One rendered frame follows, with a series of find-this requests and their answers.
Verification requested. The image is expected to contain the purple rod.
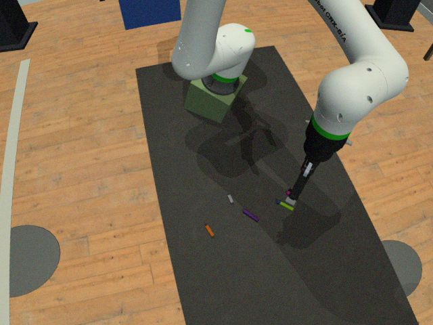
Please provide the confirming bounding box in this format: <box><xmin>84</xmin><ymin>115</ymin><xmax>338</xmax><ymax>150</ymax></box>
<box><xmin>243</xmin><ymin>209</ymin><xmax>259</xmax><ymax>222</ymax></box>

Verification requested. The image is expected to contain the orange rod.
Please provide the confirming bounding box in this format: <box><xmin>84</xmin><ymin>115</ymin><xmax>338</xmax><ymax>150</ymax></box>
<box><xmin>205</xmin><ymin>225</ymin><xmax>214</xmax><ymax>237</ymax></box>

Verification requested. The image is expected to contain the lime green rod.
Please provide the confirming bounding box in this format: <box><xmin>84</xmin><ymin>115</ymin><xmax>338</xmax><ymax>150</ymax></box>
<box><xmin>279</xmin><ymin>201</ymin><xmax>294</xmax><ymax>211</ymax></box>

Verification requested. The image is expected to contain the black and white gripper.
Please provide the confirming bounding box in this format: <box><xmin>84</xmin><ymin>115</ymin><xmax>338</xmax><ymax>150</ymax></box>
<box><xmin>286</xmin><ymin>139</ymin><xmax>333</xmax><ymax>205</ymax></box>

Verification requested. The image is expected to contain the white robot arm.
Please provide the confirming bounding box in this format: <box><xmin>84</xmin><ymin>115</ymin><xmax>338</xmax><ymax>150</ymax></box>
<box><xmin>171</xmin><ymin>0</ymin><xmax>409</xmax><ymax>154</ymax></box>

